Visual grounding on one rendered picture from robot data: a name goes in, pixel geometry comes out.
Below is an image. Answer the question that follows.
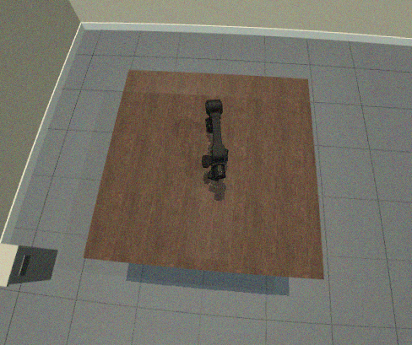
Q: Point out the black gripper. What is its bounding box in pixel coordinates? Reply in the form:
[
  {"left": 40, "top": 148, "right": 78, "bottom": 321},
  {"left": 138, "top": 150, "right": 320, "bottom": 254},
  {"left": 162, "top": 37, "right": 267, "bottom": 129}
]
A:
[{"left": 208, "top": 148, "right": 229, "bottom": 181}]

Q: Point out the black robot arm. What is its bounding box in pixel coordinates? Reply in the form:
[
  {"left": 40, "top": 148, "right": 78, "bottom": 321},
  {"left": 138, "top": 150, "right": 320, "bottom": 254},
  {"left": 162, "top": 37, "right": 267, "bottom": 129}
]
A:
[{"left": 202, "top": 99, "right": 228, "bottom": 179}]

